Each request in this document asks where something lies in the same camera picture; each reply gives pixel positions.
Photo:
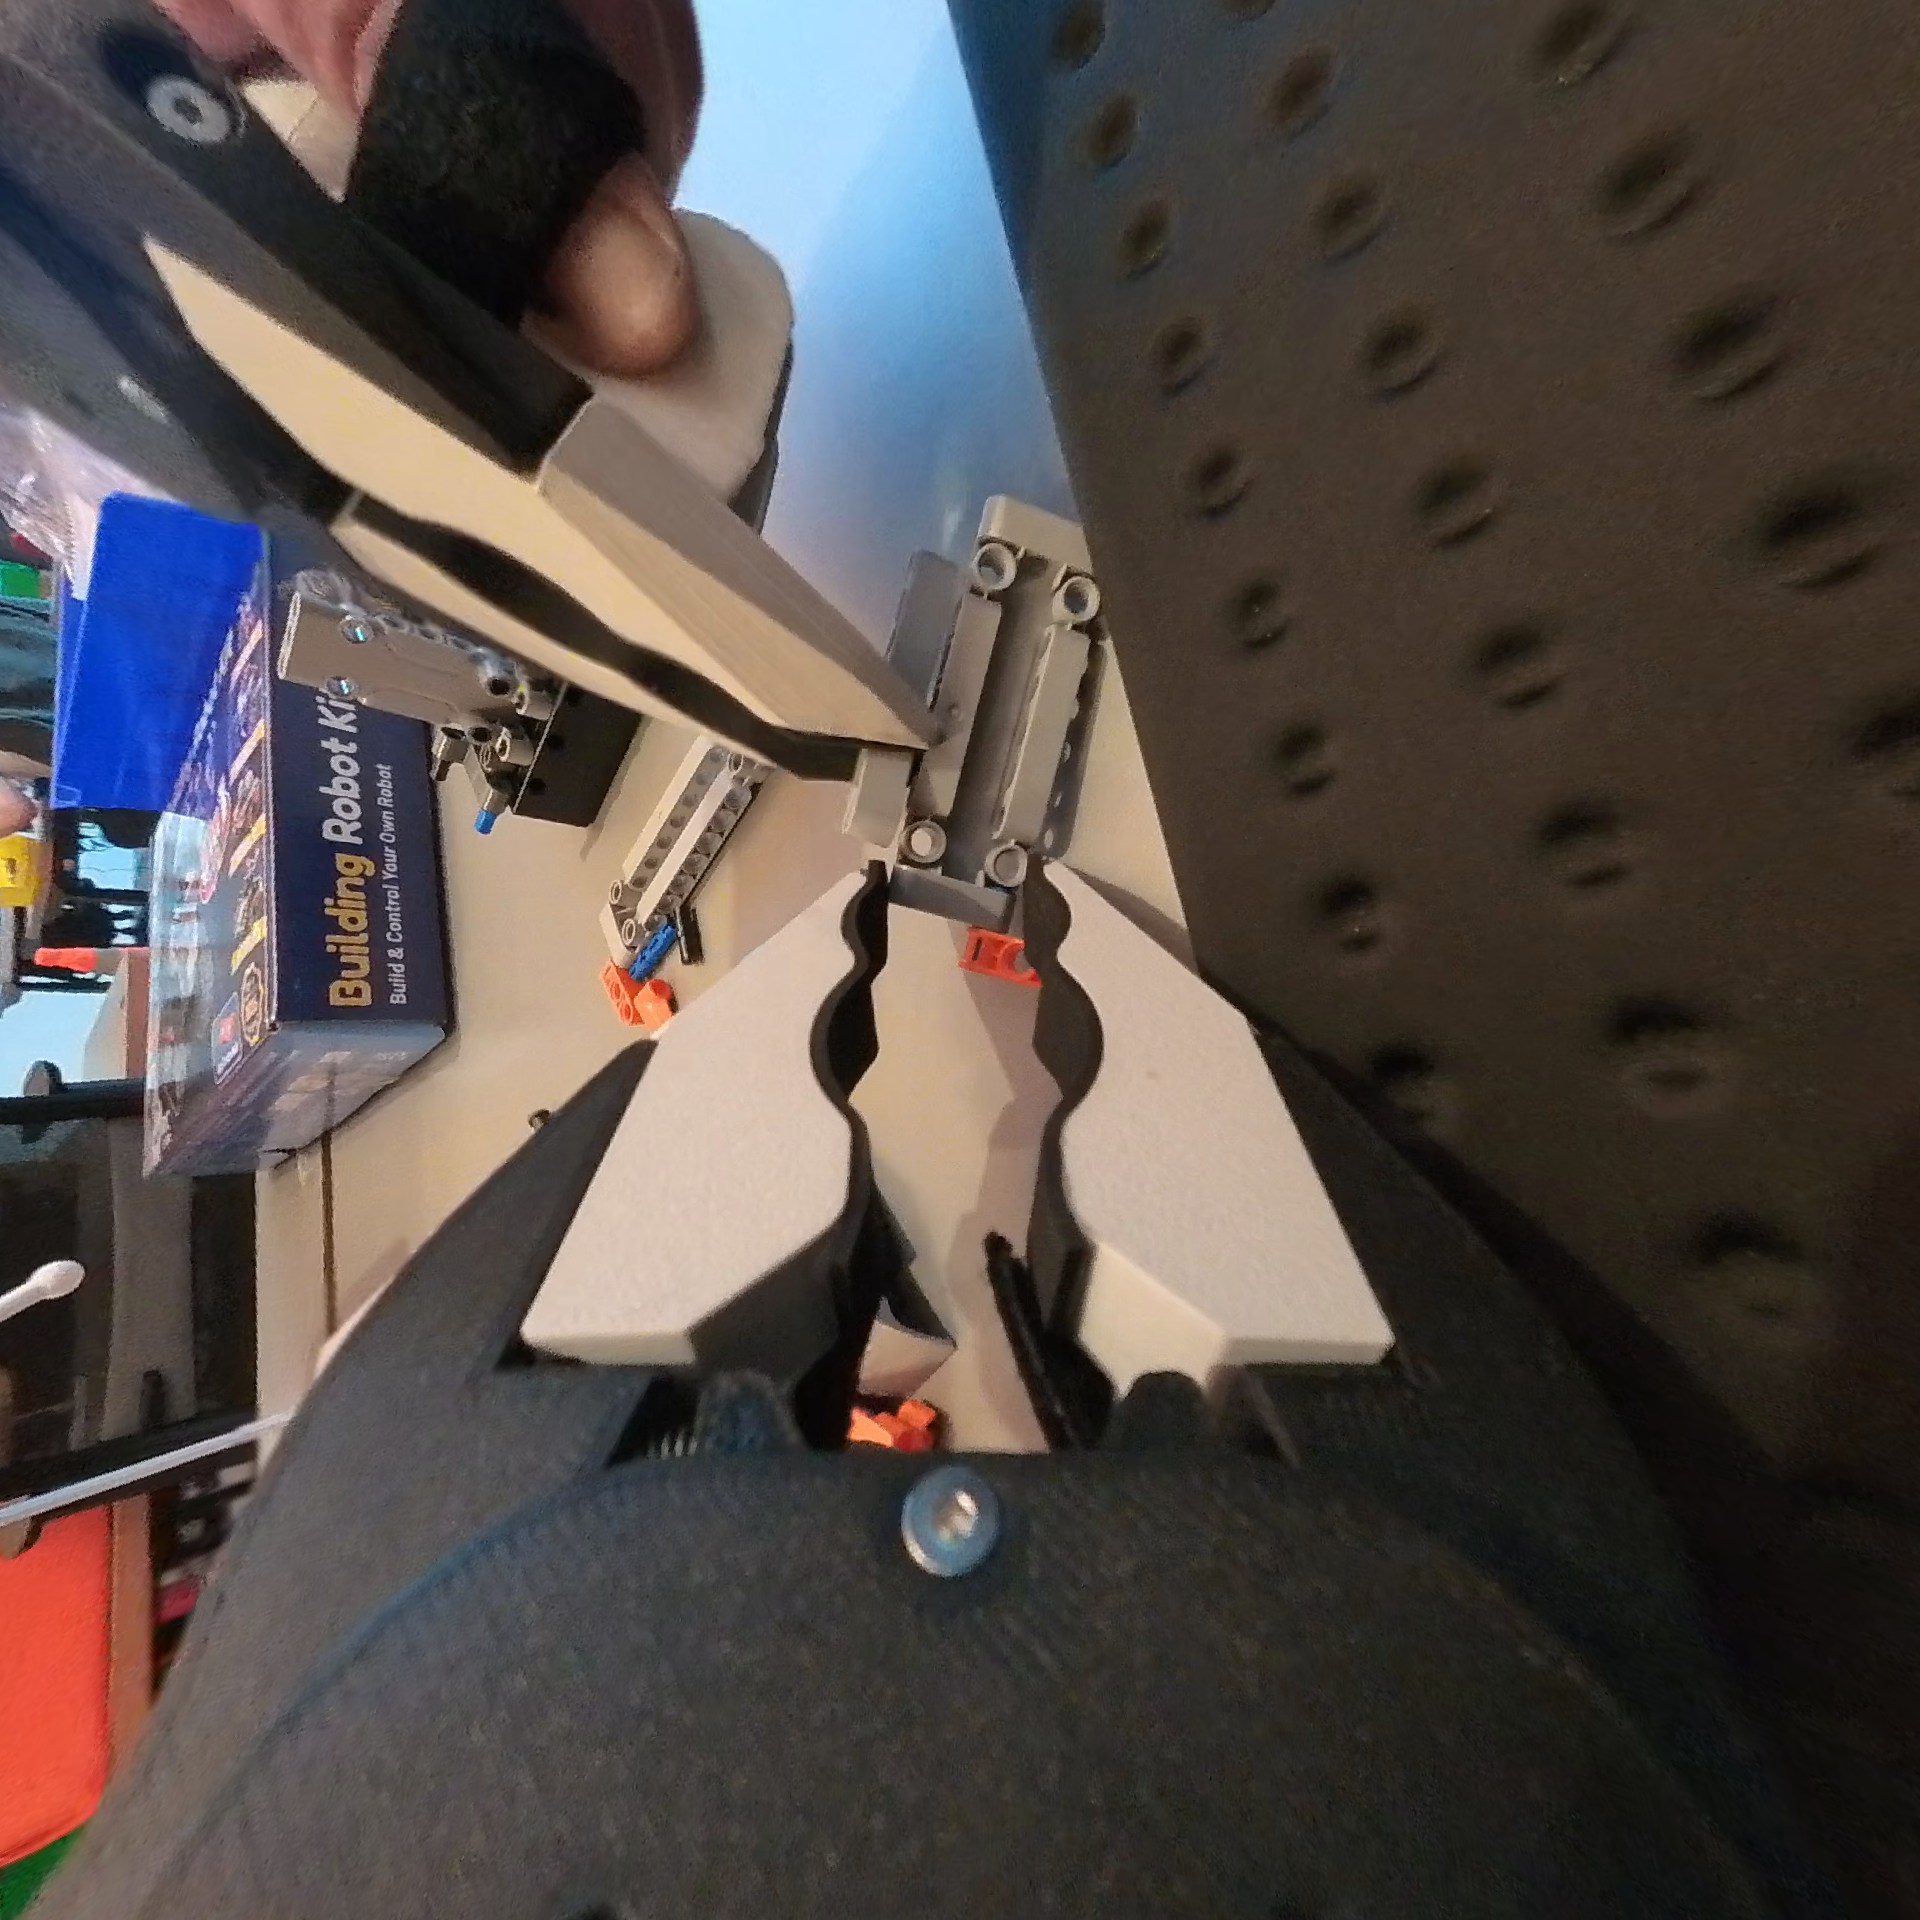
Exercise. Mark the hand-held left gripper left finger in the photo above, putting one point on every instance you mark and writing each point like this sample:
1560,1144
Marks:
705,1170

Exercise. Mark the orange short beam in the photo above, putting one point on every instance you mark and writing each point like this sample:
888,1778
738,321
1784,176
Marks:
631,992

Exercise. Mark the blue robot kit box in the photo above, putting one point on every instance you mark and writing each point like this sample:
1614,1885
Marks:
361,900

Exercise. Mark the black dimpled pad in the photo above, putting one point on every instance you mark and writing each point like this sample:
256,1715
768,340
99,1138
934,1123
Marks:
1501,750

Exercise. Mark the black pin connector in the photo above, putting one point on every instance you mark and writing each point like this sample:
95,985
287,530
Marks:
690,929

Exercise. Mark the orange connector piece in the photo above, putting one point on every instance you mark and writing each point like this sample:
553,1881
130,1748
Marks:
999,957

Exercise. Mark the person's right hand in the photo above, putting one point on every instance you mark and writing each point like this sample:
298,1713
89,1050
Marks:
623,285

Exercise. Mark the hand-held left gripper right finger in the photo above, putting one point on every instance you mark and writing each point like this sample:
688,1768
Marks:
1215,1184

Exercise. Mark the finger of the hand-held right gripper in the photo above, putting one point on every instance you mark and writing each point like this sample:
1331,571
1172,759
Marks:
705,525
496,577

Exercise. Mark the light grey rectangular frame piece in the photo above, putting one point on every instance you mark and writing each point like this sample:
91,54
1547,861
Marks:
1021,704
697,839

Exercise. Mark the black and grey block model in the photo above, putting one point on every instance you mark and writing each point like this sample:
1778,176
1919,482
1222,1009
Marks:
577,758

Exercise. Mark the blue storage bin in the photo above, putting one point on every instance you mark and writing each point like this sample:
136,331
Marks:
150,645

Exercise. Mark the clear plastic bag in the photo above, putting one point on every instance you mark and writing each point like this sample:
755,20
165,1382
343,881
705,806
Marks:
30,480

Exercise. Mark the long blue pin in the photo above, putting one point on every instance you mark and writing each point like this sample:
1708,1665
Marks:
653,948

